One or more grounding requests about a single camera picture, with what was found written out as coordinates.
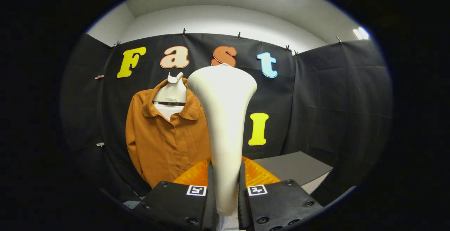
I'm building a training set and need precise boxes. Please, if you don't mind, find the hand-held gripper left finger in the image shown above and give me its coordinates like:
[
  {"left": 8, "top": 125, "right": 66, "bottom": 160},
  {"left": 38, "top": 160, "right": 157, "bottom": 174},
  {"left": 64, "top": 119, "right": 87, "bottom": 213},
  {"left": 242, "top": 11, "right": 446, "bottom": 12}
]
[{"left": 132, "top": 157, "right": 218, "bottom": 231}]

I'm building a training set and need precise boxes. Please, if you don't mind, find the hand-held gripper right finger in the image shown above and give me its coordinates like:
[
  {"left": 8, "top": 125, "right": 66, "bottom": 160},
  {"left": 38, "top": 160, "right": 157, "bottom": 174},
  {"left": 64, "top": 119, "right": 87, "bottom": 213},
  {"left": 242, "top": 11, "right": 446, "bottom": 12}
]
[{"left": 238, "top": 156, "right": 323, "bottom": 231}]

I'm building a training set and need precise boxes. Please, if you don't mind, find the brown button-up shirt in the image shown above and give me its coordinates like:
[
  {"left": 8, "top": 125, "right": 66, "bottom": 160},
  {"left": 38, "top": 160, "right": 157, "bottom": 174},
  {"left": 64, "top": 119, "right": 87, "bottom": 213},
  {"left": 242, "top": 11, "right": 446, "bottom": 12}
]
[{"left": 125, "top": 77, "right": 213, "bottom": 188}]

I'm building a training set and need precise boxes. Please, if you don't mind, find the white garment steamer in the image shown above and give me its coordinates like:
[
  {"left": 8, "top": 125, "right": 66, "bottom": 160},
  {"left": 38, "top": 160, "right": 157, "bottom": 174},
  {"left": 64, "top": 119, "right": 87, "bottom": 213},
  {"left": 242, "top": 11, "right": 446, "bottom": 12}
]
[{"left": 187, "top": 63, "right": 258, "bottom": 231}]

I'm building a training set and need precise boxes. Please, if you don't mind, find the grey cabinet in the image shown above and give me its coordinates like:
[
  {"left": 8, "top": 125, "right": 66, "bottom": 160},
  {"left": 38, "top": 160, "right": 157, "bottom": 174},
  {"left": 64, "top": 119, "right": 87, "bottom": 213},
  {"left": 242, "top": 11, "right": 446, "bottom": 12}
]
[{"left": 253, "top": 151, "right": 333, "bottom": 194}]

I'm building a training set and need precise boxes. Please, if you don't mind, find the white mannequin torso stand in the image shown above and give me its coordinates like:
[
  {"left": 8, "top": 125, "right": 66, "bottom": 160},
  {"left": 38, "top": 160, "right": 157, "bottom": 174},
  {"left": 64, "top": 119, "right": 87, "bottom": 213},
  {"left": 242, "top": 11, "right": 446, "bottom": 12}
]
[{"left": 152, "top": 72, "right": 187, "bottom": 121}]

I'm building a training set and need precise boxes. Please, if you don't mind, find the black backdrop cloth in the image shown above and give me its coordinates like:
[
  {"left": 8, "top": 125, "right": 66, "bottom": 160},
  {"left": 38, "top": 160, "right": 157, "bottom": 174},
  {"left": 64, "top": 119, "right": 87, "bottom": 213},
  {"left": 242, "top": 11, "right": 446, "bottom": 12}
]
[{"left": 60, "top": 32, "right": 393, "bottom": 207}]

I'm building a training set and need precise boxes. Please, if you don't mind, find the row of black clips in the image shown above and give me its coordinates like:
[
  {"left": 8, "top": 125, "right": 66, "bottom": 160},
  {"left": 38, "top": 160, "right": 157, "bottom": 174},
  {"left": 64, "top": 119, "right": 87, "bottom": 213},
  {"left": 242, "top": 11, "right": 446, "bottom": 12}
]
[{"left": 112, "top": 28, "right": 343, "bottom": 56}]

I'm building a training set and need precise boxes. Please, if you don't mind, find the small ceiling light panel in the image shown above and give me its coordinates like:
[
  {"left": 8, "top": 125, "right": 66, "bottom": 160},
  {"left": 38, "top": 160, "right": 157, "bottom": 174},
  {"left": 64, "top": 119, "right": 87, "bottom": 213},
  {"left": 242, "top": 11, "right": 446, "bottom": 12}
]
[{"left": 353, "top": 26, "right": 370, "bottom": 40}]

